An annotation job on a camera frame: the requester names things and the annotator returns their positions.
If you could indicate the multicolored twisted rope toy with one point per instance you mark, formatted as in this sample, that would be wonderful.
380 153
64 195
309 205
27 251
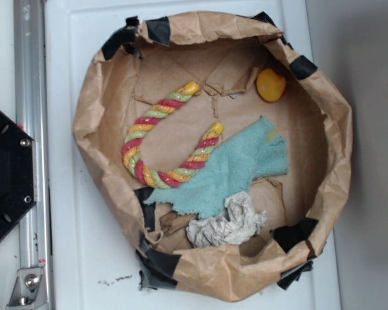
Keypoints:
158 179

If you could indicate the brown paper bag bin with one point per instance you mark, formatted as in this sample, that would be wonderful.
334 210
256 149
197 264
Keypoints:
140 64

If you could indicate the teal terry cloth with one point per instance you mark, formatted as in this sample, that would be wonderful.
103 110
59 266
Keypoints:
254 152

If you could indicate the crumpled white paper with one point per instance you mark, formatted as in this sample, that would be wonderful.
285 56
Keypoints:
237 223

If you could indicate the yellow rubber duck toy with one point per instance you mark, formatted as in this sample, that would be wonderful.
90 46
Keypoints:
270 85

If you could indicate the white plastic tray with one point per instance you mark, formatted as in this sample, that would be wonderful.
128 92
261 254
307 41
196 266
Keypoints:
94 265

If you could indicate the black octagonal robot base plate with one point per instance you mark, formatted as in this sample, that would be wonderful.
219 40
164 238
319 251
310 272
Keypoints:
17 192

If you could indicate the aluminium extrusion rail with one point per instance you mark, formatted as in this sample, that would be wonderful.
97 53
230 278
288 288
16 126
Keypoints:
35 249

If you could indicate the metal corner bracket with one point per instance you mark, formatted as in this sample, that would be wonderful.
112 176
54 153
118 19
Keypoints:
29 291

